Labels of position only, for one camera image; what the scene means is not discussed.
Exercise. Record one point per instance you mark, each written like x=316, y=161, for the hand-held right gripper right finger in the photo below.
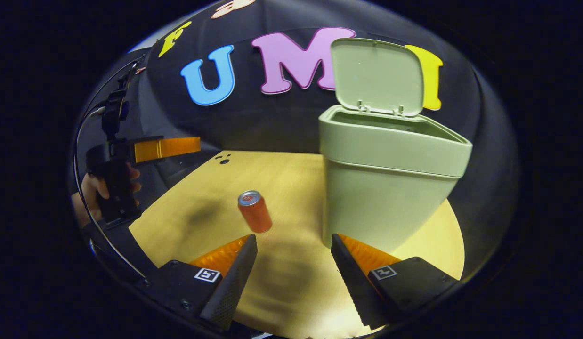
x=350, y=282

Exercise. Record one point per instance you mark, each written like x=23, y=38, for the black backdrop cloth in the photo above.
x=272, y=122

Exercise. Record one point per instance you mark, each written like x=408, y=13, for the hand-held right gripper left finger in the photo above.
x=235, y=282

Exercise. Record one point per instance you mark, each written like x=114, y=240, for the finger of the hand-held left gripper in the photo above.
x=169, y=148

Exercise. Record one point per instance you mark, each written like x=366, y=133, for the orange pop can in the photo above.
x=256, y=216

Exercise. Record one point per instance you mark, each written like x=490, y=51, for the pale green desktop garbage bin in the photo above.
x=385, y=197

